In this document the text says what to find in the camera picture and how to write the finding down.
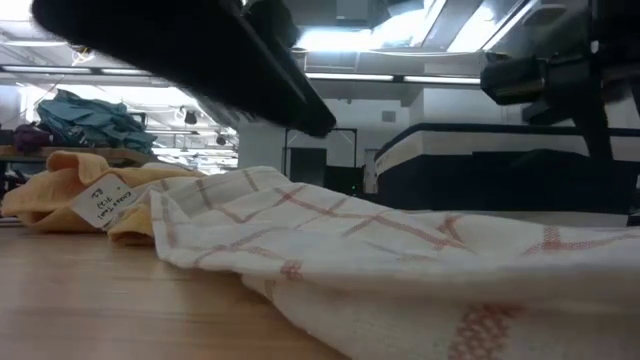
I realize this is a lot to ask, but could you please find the white paper label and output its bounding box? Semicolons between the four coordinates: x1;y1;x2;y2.
69;173;139;230

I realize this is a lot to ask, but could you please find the long ceiling light bar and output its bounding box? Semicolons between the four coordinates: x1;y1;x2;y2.
0;63;481;86

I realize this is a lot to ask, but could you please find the purple cloth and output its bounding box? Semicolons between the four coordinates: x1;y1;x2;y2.
13;123;51;152

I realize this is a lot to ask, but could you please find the white red-checked towel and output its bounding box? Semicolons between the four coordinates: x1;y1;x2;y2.
107;165;640;360

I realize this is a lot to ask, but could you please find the teal cloth pile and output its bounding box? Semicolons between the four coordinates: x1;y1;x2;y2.
35;88;159;155

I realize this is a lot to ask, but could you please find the yellow waffle towel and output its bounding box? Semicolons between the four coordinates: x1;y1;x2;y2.
2;150;206;246

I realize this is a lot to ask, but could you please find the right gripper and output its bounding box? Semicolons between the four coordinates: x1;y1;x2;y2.
479;49;640;162

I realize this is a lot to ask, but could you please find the navy white striped fabric bin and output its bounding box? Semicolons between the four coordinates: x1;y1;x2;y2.
374;122;640;229

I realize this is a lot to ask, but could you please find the black background station frame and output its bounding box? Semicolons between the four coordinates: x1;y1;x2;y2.
283;127;359;196

